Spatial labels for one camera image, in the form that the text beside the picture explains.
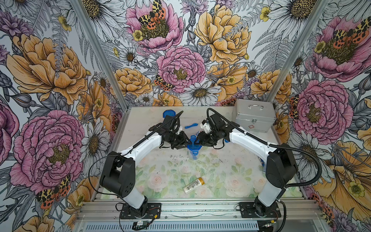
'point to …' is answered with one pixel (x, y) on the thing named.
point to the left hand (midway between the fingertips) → (189, 148)
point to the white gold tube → (190, 187)
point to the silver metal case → (254, 115)
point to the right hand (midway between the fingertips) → (197, 146)
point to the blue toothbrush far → (193, 124)
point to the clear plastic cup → (193, 155)
